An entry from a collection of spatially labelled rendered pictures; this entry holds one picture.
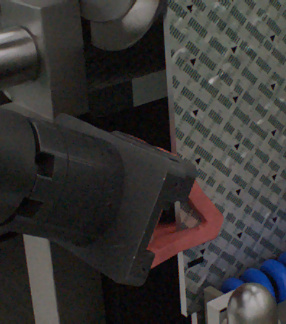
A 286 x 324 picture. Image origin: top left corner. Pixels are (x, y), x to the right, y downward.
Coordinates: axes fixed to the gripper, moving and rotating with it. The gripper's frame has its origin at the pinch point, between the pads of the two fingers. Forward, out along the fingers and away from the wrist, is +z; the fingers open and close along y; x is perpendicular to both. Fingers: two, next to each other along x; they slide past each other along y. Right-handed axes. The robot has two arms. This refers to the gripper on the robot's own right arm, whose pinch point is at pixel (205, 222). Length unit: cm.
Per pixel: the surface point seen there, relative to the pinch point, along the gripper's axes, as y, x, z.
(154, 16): -0.5, 9.8, -8.7
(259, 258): 0.3, -1.3, 5.4
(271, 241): 0.3, 0.0, 5.9
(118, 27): -3.8, 8.7, -8.1
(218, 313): 5.0, -3.8, -1.8
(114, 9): -3.7, 9.6, -8.9
